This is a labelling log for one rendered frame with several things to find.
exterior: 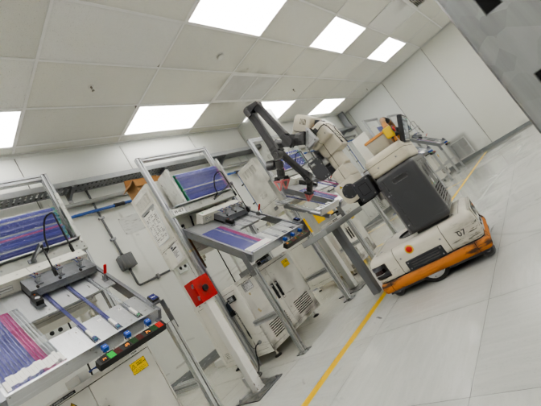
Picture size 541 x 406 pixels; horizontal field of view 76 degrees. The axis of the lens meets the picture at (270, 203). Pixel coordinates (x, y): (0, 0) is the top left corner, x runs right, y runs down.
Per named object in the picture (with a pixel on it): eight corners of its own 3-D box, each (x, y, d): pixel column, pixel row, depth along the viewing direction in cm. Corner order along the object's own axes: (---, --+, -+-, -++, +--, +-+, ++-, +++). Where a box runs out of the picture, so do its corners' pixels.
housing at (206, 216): (241, 214, 327) (241, 200, 323) (203, 230, 289) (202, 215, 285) (234, 213, 332) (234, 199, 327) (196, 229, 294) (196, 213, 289)
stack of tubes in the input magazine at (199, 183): (230, 187, 324) (215, 163, 328) (188, 200, 285) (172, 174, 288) (223, 194, 332) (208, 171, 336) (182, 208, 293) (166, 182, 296)
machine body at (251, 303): (324, 310, 300) (286, 250, 308) (278, 358, 246) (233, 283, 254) (278, 329, 340) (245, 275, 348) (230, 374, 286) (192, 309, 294)
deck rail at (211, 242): (253, 261, 239) (253, 254, 237) (251, 263, 238) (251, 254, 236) (184, 235, 278) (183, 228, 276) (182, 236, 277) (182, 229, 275)
